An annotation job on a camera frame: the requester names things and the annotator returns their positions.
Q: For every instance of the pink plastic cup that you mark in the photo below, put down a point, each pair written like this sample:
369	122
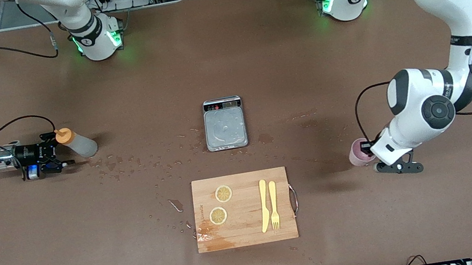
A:
359	156

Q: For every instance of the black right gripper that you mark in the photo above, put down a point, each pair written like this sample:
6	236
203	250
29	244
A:
27	154

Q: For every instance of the clear sauce bottle orange cap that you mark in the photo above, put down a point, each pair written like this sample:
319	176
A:
81	146

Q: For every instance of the silver digital kitchen scale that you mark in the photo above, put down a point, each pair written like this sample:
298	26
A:
226	129

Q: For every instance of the yellow plastic knife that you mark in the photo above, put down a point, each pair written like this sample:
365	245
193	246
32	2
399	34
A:
264	207

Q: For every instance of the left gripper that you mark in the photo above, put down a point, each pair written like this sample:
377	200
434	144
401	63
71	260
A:
366	147

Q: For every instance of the dried lemon slice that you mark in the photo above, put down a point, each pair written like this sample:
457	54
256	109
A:
223	193
218	215

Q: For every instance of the brown table cover sheet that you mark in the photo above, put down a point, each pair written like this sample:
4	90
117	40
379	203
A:
347	64

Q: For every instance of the yellow plastic fork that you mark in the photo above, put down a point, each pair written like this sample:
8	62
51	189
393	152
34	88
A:
273	201

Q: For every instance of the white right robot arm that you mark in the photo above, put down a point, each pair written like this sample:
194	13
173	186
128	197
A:
90	46

